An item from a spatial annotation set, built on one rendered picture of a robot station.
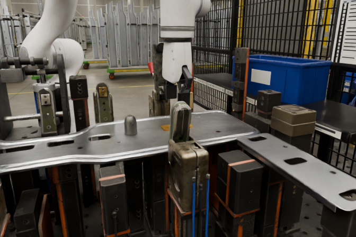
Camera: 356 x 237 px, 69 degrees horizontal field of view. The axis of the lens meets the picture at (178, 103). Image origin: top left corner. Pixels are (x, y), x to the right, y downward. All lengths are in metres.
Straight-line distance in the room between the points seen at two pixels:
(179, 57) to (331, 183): 0.39
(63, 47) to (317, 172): 0.93
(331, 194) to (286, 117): 0.26
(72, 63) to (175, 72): 0.60
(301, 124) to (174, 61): 0.35
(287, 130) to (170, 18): 0.40
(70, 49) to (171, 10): 0.59
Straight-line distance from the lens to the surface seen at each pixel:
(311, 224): 0.93
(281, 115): 0.71
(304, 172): 0.54
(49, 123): 0.78
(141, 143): 0.61
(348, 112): 0.87
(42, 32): 1.05
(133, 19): 7.79
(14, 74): 0.80
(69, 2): 1.00
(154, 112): 0.81
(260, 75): 0.95
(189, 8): 0.63
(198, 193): 0.50
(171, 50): 0.62
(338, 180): 0.54
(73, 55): 1.12
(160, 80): 0.81
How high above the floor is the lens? 1.25
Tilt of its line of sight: 15 degrees down
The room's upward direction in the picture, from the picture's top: straight up
